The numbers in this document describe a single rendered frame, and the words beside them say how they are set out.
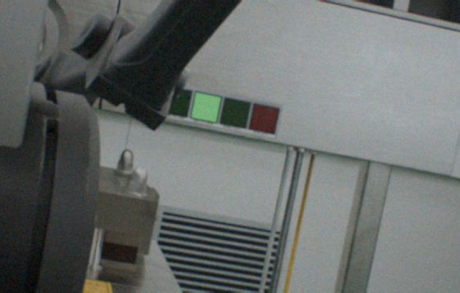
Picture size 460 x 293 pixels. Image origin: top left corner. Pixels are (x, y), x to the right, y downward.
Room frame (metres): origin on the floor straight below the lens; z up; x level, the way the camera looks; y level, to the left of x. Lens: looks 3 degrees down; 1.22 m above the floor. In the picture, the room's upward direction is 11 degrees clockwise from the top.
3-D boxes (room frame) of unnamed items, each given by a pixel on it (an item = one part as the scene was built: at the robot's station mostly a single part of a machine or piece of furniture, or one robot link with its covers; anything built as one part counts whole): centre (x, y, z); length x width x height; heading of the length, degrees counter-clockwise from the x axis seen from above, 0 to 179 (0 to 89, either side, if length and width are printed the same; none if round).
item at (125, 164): (1.83, 0.19, 1.05); 0.04 x 0.04 x 0.04
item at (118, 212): (1.66, 0.21, 1.00); 0.40 x 0.16 x 0.06; 11
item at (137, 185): (1.51, 0.13, 1.05); 0.04 x 0.04 x 0.04
